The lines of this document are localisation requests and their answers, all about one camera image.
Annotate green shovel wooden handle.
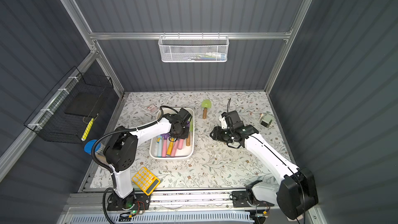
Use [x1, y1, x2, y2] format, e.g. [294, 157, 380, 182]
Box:
[201, 99, 211, 119]

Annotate green shovel brown handle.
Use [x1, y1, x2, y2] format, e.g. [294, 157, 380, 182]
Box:
[186, 120, 193, 147]

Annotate purple shovel pink handle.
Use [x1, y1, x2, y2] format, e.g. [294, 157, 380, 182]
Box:
[171, 139, 184, 157]
[161, 133, 170, 157]

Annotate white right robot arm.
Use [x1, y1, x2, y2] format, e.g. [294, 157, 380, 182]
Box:
[209, 111, 319, 220]

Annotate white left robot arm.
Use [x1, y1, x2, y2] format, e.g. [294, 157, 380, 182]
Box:
[98, 106, 193, 199]

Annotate white plastic storage box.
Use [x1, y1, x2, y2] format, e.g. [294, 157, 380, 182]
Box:
[149, 107, 194, 160]

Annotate pale green tape dispenser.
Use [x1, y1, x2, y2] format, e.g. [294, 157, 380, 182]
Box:
[259, 113, 275, 128]

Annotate small pink card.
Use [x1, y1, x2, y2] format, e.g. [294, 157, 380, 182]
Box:
[146, 104, 158, 113]

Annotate yellow calculator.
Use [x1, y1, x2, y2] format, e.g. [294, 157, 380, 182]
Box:
[132, 167, 160, 196]

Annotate blue shovel blue handle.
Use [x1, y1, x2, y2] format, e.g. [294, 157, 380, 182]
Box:
[157, 135, 163, 158]

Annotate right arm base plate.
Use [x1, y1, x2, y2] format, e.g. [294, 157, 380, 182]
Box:
[229, 190, 275, 208]

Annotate white wire mesh basket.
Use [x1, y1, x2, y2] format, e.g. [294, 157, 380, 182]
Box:
[158, 36, 230, 63]

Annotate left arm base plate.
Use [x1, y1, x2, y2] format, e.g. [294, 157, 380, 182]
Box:
[105, 193, 151, 211]

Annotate black corrugated cable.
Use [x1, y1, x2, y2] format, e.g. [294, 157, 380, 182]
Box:
[91, 105, 179, 174]

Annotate black wire basket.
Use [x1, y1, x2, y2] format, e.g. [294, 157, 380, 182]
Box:
[24, 69, 114, 144]

